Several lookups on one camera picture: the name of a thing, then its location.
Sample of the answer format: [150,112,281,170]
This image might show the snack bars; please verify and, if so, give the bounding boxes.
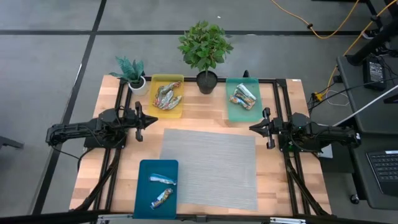
[154,90,175,108]

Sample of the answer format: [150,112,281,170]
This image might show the dark teal plastic bin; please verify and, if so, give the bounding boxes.
[133,159,179,220]

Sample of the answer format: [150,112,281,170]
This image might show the black chair foot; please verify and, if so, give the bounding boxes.
[0,135,25,151]

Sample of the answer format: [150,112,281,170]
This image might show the silver metal bracket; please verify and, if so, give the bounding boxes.
[97,213,135,224]
[269,217,307,224]

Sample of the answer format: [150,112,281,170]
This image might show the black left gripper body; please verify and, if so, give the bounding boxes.
[123,101,144,142]

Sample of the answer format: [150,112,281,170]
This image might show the light green translucent plastic bin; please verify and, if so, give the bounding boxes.
[225,77,264,123]

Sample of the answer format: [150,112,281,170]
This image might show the white rod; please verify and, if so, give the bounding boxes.
[332,83,398,128]

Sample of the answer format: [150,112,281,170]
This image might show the leafy plant in black pot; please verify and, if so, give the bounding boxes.
[177,20,234,95]

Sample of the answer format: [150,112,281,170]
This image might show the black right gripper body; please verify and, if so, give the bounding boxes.
[263,108,285,149]

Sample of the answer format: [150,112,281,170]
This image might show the small plant in white pot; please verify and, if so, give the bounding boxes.
[108,55,149,96]

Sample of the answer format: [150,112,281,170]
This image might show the black keyboard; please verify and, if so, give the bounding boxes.
[366,149,398,197]

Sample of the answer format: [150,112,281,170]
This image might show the black desk pole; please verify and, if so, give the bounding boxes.
[346,17,398,67]

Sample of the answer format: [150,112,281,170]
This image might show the yellow translucent plastic bin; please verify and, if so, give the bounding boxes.
[147,73,185,119]

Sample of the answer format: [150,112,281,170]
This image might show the white and blue granola bar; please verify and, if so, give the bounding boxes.
[236,83,257,101]

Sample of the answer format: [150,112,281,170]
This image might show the yellow extension cable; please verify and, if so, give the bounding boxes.
[270,0,361,40]
[313,0,398,100]

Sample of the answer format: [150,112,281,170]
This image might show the dark grey desk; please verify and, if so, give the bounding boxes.
[336,55,398,211]

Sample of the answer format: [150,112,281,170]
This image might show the grey woven placemat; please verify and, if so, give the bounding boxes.
[159,129,259,212]

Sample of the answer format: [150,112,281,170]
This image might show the black aluminium table frame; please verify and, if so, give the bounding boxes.
[70,74,332,224]

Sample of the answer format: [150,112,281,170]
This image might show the black power adapter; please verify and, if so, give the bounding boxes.
[363,57,388,92]

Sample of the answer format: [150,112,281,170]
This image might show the white paper sheet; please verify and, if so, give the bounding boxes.
[320,145,334,159]

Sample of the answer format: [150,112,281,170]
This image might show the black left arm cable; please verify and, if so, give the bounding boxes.
[49,144,83,174]

